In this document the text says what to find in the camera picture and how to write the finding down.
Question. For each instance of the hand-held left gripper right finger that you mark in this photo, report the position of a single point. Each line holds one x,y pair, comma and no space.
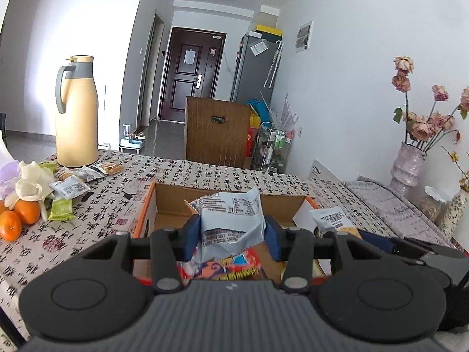
273,241

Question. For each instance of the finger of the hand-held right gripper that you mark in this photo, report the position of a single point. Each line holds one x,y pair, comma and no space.
381,242

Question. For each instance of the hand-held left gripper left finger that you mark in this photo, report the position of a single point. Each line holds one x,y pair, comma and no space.
193,237

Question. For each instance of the red orange snack packet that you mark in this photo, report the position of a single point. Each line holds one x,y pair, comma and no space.
223,266

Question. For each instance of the orange red cardboard box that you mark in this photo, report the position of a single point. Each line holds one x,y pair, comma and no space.
165,201

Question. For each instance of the white cookie print snack packet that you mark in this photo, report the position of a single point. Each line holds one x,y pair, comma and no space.
329,220

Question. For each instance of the grey quilted cloth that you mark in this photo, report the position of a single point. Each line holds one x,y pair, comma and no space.
384,200

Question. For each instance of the glass jar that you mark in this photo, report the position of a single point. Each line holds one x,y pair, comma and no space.
431,203

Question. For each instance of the pink ribbed vase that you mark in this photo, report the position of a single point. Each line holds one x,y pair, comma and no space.
406,168

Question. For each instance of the speckled cream vase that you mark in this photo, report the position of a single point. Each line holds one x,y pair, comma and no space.
453,211

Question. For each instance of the calligraphy print tablecloth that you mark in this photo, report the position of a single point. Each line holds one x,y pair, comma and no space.
110,220

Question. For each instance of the white ribbed board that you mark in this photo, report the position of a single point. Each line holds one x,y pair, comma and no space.
324,170

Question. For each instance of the red gift box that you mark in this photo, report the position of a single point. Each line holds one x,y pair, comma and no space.
249,141

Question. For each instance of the yellow dried flower branch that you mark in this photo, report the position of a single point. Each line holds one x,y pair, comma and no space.
460,170

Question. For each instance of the brown wooden chair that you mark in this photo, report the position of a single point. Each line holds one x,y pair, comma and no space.
216,132

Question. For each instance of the small clear cookie packet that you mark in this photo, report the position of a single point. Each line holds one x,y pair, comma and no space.
64,173
109,168

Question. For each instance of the small silver snack packet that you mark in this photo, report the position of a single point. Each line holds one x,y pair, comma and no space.
89,173

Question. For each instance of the yellow bag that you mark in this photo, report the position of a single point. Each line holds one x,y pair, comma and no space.
254,119

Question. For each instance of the dried pink rose bouquet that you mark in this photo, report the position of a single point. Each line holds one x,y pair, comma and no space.
425,124

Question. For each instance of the purple feather plume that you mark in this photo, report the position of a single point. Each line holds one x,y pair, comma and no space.
286,112

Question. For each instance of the blue bag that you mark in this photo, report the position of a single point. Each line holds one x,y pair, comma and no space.
256,107

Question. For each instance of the green snack packet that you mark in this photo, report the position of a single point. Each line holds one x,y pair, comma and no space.
60,209

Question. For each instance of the dark brown door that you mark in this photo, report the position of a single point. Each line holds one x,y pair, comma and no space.
187,77

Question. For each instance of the grey refrigerator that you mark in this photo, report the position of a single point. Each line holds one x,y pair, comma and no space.
252,77

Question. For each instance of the beige thermos jug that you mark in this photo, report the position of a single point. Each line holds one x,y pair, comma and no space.
77,117

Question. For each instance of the orange fruit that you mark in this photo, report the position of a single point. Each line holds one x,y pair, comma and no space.
2,207
9,226
26,211

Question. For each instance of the white artificial flower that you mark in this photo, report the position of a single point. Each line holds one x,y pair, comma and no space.
31,183

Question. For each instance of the white folded umbrella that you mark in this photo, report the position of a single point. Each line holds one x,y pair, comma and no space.
274,64

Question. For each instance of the paper sheet on door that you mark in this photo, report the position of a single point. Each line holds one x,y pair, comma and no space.
189,56

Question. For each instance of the paper sheet on refrigerator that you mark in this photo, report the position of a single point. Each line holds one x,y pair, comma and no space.
258,48

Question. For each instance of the purple plastic bag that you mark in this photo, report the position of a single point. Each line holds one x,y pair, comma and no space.
8,176

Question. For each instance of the yellow box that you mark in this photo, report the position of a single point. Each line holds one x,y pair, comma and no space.
269,30

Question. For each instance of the white wall panel box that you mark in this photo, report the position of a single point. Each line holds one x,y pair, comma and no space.
303,36

